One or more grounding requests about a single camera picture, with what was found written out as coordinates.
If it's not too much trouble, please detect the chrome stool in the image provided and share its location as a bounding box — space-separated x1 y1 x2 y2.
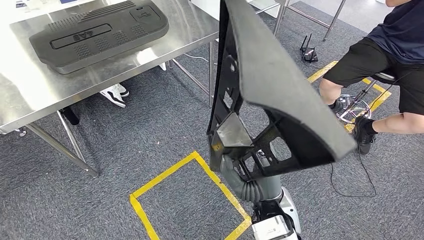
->
334 71 398 125

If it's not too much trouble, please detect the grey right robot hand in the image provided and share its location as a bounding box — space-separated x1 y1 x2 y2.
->
219 154 283 203

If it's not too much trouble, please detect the stainless steel workbench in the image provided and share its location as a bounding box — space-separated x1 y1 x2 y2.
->
0 0 221 179

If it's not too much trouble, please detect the person's white sneaker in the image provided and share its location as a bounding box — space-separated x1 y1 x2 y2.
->
99 86 127 109
115 83 130 99

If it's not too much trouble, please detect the black wifi router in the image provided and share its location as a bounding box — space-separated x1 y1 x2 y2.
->
299 33 319 63

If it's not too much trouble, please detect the black floor cable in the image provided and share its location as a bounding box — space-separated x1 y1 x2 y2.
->
329 142 379 199

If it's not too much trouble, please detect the black plastic bracket panel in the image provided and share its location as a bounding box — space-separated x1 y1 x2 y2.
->
206 0 358 182

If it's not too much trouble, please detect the stainless steel table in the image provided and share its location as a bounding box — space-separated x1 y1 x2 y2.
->
248 0 347 43

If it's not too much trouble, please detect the black engine cover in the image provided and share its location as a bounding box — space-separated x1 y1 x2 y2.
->
28 0 170 75

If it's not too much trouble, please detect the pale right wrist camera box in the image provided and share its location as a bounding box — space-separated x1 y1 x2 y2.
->
251 215 295 240

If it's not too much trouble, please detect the white side panel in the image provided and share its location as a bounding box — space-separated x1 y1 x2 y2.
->
190 0 221 21

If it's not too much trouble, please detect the person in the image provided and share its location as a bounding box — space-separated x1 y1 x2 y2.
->
318 0 424 156

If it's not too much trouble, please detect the yellow floor tape square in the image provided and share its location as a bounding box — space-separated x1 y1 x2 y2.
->
307 60 393 133
129 150 253 240

